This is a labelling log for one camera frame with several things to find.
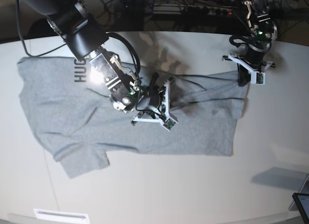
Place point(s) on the gripper body, image right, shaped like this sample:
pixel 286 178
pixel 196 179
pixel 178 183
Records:
pixel 255 52

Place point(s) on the gripper body, image left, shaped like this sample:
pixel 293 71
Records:
pixel 151 101

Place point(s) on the black robot arm, image left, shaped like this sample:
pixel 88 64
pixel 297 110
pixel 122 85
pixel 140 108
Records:
pixel 84 36

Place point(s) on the black tablet screen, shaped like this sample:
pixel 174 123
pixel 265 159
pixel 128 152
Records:
pixel 302 202

